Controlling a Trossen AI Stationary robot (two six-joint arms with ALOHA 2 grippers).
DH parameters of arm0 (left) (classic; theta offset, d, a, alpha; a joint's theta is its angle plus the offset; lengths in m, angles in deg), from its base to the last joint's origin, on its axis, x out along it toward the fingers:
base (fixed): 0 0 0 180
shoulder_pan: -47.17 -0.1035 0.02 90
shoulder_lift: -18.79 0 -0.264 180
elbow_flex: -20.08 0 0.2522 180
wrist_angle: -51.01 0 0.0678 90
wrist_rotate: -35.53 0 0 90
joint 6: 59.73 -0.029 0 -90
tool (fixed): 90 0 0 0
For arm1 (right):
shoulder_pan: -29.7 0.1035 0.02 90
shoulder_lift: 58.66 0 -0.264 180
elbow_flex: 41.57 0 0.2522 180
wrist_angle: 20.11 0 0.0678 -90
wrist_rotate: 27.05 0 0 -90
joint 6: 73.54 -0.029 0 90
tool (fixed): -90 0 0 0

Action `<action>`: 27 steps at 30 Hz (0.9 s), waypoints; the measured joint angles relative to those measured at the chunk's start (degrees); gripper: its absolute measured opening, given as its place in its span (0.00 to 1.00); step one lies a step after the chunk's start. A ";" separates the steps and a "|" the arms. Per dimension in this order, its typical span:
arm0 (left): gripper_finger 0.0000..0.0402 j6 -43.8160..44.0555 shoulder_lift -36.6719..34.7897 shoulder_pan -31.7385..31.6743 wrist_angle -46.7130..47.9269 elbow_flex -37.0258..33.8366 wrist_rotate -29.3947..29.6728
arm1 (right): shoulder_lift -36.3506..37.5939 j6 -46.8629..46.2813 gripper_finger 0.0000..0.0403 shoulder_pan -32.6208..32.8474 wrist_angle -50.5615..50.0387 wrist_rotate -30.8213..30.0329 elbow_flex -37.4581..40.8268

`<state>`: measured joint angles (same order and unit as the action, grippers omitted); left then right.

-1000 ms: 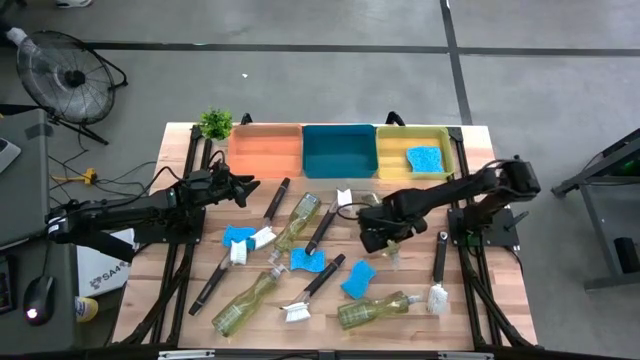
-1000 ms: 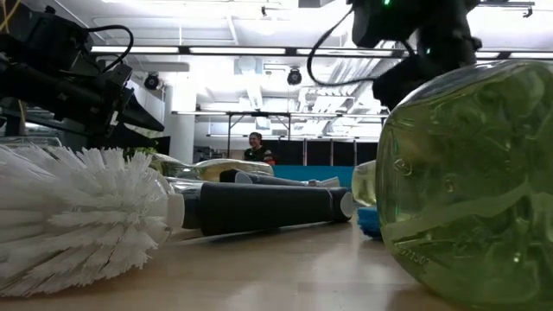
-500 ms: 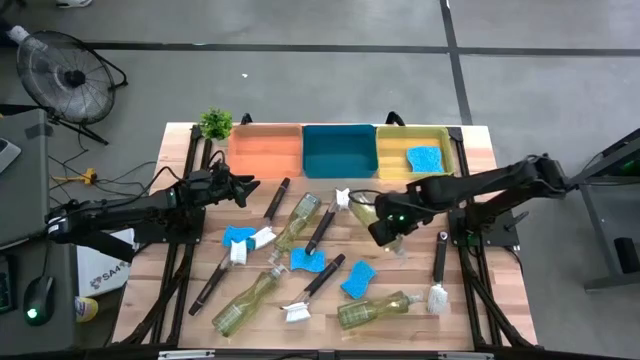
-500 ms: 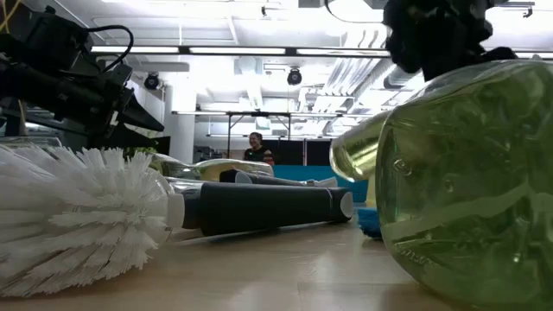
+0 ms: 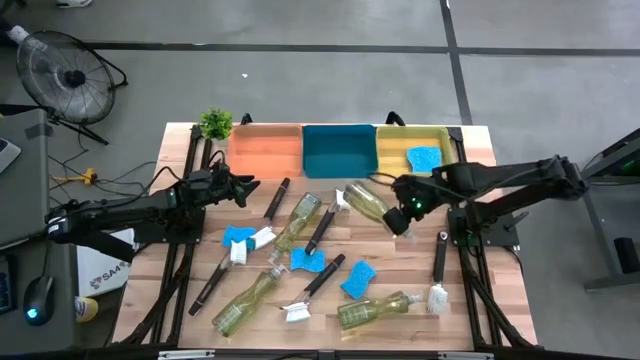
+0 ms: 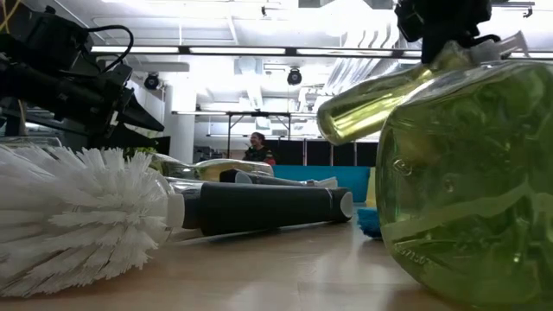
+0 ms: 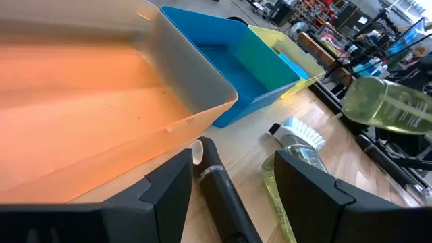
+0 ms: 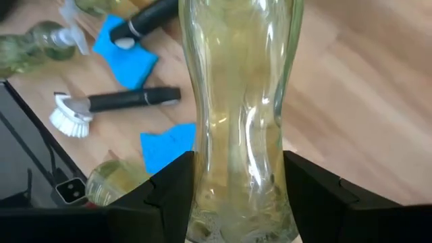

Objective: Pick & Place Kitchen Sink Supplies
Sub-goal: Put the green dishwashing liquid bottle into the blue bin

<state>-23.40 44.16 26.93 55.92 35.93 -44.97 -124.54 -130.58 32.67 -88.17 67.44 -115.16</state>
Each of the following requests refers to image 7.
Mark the wooden side table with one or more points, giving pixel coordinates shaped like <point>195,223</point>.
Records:
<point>320,55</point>

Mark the person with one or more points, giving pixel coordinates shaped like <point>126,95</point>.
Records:
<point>420,52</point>

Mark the orange plastic bin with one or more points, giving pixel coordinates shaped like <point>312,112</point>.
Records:
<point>84,118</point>

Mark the blue plastic bin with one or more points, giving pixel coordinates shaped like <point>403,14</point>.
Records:
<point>236,71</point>

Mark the blue lit computer monitor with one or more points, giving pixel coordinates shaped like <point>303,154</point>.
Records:
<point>405,38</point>

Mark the green dish soap pump bottle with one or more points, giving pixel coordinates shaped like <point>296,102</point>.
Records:
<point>270,182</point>
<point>384,104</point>

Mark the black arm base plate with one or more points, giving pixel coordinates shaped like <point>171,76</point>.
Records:
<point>408,145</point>

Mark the storage shelf with boxes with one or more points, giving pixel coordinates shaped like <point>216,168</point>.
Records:
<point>314,8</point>

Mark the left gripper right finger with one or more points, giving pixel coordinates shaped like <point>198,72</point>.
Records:
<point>314,209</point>

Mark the yellow plastic bin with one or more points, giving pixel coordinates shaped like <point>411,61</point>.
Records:
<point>287,47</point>

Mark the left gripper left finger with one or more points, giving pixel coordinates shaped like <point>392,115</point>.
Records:
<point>162,209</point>

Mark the white round fan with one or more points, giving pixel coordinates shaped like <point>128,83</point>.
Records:
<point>298,31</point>

